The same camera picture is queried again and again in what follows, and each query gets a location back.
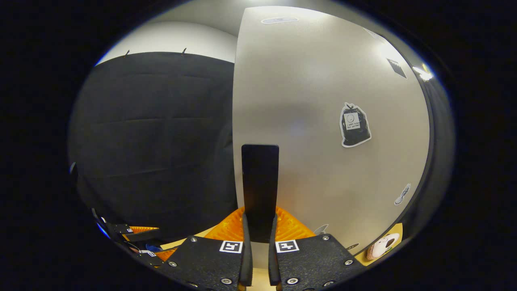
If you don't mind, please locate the grey cabinet door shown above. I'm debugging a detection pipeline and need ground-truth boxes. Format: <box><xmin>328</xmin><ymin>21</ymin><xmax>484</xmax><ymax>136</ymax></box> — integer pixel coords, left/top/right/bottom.
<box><xmin>232</xmin><ymin>6</ymin><xmax>431</xmax><ymax>269</ymax></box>

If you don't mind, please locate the long ceiling light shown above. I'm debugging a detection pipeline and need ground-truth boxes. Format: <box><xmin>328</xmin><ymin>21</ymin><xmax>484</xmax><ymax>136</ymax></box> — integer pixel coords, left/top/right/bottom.
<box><xmin>412</xmin><ymin>64</ymin><xmax>433</xmax><ymax>82</ymax></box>

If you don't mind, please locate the black backdrop cloth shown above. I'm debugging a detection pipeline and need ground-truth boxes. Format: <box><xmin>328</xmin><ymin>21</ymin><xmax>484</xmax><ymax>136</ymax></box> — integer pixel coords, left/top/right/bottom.
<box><xmin>68</xmin><ymin>52</ymin><xmax>239</xmax><ymax>244</ymax></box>

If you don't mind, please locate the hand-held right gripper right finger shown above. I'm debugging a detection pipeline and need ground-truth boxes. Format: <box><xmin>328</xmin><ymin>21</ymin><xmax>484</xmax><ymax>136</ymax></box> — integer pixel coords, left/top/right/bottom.
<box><xmin>269</xmin><ymin>207</ymin><xmax>366</xmax><ymax>291</ymax></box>

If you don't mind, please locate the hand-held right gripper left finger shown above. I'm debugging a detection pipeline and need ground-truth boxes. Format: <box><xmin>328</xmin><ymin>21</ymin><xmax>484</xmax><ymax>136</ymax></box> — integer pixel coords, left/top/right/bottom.
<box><xmin>156</xmin><ymin>207</ymin><xmax>253</xmax><ymax>291</ymax></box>

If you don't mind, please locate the dark grey cabinet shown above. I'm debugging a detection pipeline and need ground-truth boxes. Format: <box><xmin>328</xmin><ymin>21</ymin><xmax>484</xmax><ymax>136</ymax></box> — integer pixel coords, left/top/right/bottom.
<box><xmin>402</xmin><ymin>34</ymin><xmax>456</xmax><ymax>247</ymax></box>

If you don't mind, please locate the black door handle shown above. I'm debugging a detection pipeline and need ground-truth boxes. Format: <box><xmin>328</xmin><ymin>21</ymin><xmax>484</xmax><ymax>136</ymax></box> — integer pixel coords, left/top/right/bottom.
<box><xmin>242</xmin><ymin>144</ymin><xmax>280</xmax><ymax>243</ymax></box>

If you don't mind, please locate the white and brown plush item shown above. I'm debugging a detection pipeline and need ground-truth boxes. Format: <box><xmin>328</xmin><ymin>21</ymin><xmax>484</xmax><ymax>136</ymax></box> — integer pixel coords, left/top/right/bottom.
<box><xmin>366</xmin><ymin>232</ymin><xmax>401</xmax><ymax>261</ymax></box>

